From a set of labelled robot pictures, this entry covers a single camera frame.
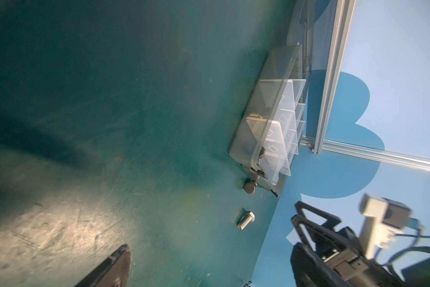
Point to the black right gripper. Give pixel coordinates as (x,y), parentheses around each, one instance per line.
(340,261)

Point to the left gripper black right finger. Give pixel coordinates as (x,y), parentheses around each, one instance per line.
(310,271)

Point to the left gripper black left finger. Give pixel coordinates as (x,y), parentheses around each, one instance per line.
(112,272)

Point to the silver hex bolt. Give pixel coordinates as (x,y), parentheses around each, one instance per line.
(246,219)

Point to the black bolt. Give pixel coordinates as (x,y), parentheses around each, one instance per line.
(250,186)

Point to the brass wing nut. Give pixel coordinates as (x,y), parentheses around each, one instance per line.
(256,116)

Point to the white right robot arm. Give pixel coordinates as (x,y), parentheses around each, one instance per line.
(411,265)

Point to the clear plastic organizer box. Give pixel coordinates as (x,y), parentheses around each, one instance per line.
(266,147)

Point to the aluminium frame rail back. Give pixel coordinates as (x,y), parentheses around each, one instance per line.
(381,156)

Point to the aluminium frame post right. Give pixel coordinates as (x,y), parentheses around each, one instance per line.
(341,28)

